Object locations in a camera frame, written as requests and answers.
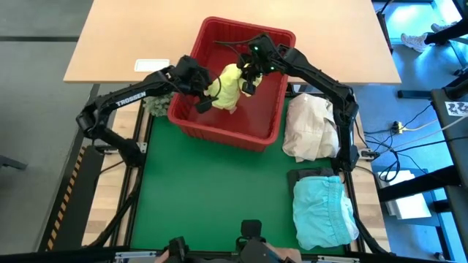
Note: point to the white rectangular card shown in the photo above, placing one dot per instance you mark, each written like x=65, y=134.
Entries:
x=146, y=65

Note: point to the yellow garment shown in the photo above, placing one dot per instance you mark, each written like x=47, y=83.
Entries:
x=228, y=87

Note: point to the light wooden desk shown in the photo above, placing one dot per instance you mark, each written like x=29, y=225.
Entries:
x=329, y=44

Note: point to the white box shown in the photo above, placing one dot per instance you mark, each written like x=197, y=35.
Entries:
x=409, y=208

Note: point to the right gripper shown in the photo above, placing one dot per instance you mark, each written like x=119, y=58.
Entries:
x=265, y=55

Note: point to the black desk leg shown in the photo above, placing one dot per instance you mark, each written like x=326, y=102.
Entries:
x=384, y=25

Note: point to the person's leg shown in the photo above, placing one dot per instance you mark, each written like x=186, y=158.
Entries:
x=446, y=36

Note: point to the wooden table board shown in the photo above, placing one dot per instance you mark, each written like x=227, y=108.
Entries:
x=100, y=219
x=371, y=204

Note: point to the red plastic laundry bin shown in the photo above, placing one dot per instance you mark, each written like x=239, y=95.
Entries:
x=226, y=135

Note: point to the black crossbar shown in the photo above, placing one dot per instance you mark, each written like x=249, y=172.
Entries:
x=55, y=255

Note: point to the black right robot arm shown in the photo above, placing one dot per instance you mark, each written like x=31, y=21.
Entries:
x=329, y=87

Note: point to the cream folded garment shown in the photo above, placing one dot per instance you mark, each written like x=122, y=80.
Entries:
x=309, y=124

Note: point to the black desk foot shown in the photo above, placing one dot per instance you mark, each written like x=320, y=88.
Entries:
x=413, y=94

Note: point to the yellow black hazard strip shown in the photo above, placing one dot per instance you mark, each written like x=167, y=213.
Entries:
x=66, y=197

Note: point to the white shoe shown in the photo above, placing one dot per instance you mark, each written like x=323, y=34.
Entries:
x=415, y=42
x=442, y=26

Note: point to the black table frame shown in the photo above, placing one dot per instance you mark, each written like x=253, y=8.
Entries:
x=126, y=237

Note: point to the dark grey garment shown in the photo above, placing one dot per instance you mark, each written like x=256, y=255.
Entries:
x=300, y=175

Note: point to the pale blue white garment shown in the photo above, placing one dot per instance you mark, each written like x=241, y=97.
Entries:
x=321, y=215

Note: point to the black handheld device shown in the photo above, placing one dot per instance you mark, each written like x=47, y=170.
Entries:
x=178, y=248
x=252, y=241

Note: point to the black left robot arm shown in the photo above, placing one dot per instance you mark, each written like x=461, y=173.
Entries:
x=120, y=100

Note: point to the silver metal bracket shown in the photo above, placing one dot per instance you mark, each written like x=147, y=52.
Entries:
x=135, y=254
x=338, y=259

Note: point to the pale green artificial plant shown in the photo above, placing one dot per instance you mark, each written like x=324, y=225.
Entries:
x=157, y=106

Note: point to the dark chair leg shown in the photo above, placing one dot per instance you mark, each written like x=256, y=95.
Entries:
x=12, y=163

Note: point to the person's hand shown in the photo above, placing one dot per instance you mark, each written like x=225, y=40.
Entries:
x=289, y=254
x=161, y=258

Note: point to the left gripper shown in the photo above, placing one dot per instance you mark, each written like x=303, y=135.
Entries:
x=194, y=76

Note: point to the white fiducial marker card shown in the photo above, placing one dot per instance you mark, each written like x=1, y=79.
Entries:
x=457, y=109

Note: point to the black side table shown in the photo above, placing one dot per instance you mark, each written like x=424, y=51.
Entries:
x=438, y=106

